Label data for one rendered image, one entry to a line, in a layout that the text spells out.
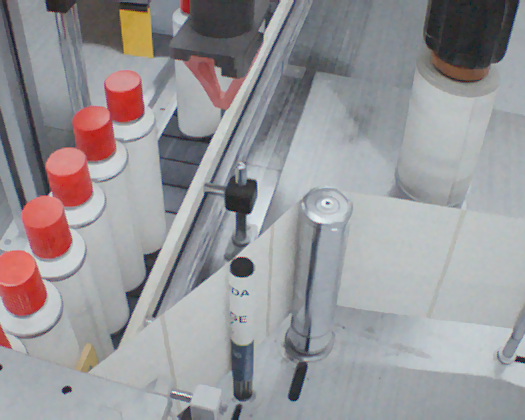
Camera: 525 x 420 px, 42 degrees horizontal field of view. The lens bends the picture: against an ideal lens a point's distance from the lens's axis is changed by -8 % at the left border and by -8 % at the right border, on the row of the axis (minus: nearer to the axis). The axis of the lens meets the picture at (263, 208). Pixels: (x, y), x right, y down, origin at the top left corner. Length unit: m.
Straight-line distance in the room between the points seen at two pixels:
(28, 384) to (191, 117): 0.53
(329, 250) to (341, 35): 0.65
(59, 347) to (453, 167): 0.42
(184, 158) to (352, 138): 0.20
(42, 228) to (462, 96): 0.39
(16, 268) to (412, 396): 0.37
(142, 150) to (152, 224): 0.10
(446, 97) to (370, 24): 0.53
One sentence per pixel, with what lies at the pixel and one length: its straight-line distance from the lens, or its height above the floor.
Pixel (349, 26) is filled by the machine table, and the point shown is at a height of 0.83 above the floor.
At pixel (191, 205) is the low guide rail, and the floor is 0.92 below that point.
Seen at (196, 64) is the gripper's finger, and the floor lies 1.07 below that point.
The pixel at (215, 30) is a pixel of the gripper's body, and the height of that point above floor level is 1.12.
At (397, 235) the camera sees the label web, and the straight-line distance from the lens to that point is 0.57.
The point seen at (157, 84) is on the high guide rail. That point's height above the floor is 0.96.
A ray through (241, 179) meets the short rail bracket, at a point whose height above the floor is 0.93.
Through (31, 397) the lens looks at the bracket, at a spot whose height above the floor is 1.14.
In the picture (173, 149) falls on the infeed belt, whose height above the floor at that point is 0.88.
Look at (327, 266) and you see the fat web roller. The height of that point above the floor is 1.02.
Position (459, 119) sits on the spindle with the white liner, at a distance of 0.68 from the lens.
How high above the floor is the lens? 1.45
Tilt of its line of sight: 47 degrees down
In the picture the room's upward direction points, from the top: 2 degrees clockwise
